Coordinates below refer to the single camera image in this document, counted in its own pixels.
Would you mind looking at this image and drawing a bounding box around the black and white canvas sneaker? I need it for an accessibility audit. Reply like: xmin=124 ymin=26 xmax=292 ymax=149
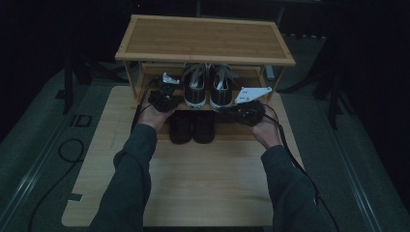
xmin=208 ymin=63 xmax=240 ymax=111
xmin=182 ymin=63 xmax=208 ymax=109

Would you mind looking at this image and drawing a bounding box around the black mesh shoe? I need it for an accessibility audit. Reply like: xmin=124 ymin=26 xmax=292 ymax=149
xmin=192 ymin=110 xmax=216 ymax=145
xmin=168 ymin=110 xmax=193 ymax=145

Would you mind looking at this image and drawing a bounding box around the left hand-held gripper cable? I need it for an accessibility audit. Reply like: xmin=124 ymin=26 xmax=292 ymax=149
xmin=131 ymin=76 xmax=162 ymax=130

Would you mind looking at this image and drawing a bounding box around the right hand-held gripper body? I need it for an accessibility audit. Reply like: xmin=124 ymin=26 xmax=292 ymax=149
xmin=218 ymin=86 xmax=273 ymax=128

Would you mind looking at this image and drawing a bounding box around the person's right hand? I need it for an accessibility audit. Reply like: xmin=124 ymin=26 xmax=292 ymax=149
xmin=249 ymin=100 xmax=283 ymax=150

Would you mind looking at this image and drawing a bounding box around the black floor cable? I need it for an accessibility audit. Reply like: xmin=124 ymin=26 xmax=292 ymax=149
xmin=27 ymin=138 xmax=85 ymax=232

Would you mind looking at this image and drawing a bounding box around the grey floor rail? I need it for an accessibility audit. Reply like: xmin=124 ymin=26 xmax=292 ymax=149
xmin=328 ymin=129 xmax=385 ymax=232
xmin=0 ymin=122 xmax=71 ymax=232

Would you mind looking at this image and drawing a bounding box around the wooden shoe rack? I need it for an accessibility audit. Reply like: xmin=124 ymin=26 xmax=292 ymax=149
xmin=114 ymin=14 xmax=296 ymax=142

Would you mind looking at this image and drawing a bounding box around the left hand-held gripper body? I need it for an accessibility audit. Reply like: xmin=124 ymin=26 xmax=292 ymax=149
xmin=148 ymin=72 xmax=183 ymax=113

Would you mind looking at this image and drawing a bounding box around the person's left hand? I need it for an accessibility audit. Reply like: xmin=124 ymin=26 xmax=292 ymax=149
xmin=137 ymin=96 xmax=175 ymax=132

